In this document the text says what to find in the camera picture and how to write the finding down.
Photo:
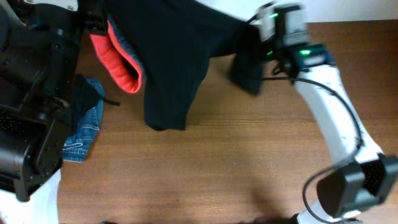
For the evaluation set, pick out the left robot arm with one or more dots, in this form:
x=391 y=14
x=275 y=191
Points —
x=40 y=45

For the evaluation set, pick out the blue denim jeans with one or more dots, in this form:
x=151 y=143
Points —
x=76 y=146

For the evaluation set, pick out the black garment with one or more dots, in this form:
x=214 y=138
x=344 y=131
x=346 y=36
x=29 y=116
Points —
x=86 y=94

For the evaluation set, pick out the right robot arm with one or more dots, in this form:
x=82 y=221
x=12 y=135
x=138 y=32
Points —
x=361 y=176

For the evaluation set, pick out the black leggings with red waistband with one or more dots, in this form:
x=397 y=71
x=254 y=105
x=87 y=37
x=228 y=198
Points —
x=175 y=40

